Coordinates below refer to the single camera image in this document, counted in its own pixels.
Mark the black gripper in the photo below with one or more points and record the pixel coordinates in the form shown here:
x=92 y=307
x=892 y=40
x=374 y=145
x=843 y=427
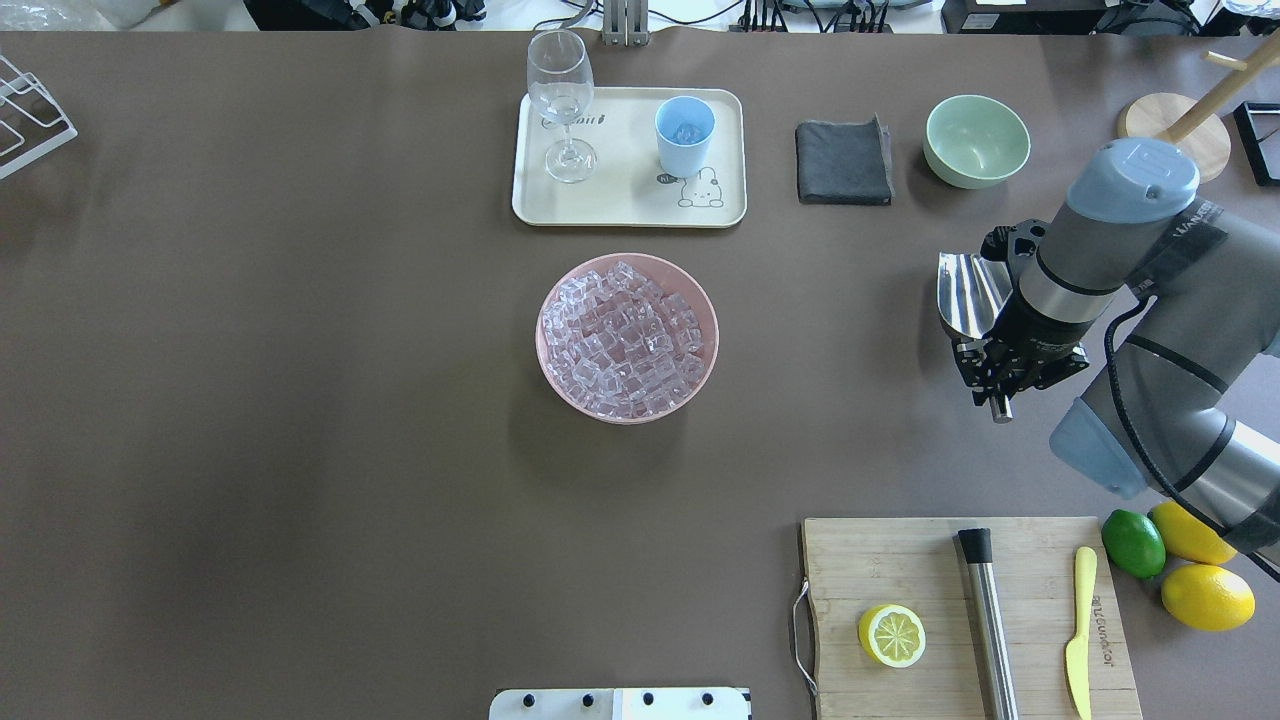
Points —
x=1038 y=332

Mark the metal ice scoop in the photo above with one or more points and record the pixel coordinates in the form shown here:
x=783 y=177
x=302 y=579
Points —
x=971 y=292

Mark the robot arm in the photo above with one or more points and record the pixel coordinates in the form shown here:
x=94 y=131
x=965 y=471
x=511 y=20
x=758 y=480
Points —
x=1205 y=288

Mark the light blue cup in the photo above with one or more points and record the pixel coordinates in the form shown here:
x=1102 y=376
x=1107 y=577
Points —
x=684 y=126

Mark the pile of clear ice cubes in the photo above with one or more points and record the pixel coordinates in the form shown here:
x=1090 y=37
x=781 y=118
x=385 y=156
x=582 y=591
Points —
x=625 y=340

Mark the green bowl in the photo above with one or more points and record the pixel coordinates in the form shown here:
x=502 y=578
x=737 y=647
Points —
x=974 y=142

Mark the green lime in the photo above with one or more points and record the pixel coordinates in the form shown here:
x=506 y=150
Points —
x=1133 y=544

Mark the yellow lemon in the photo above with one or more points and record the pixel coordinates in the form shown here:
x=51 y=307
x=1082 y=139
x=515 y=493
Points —
x=1189 y=538
x=1208 y=598

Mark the grey folded cloth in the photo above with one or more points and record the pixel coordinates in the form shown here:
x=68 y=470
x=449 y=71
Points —
x=844 y=163

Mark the wooden glass stand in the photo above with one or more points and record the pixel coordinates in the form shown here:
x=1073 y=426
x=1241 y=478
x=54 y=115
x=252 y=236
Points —
x=1194 y=125

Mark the bamboo cutting board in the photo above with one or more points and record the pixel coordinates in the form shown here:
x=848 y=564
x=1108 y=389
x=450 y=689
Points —
x=855 y=564

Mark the yellow plastic knife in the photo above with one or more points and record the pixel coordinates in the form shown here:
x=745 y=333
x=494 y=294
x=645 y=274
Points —
x=1078 y=648

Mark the half lemon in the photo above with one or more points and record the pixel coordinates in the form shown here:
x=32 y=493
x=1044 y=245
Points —
x=893 y=635

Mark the steel muddler black tip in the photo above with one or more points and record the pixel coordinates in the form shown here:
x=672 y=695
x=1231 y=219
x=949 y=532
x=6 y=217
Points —
x=975 y=543

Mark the pink bowl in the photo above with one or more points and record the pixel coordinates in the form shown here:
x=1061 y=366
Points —
x=627 y=338

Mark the cream serving tray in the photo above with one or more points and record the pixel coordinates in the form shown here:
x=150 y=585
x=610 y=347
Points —
x=629 y=188

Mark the clear wine glass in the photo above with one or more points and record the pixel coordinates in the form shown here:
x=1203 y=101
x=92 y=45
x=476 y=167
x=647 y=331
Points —
x=560 y=85

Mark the black wire glass holder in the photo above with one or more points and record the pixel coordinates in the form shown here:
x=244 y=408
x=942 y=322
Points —
x=1258 y=128

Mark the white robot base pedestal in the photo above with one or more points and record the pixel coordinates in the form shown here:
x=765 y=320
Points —
x=675 y=702

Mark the aluminium frame post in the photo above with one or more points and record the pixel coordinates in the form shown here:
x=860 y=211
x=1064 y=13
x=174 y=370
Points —
x=625 y=23

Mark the white wire cup rack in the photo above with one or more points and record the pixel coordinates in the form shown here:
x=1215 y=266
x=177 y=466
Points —
x=32 y=121

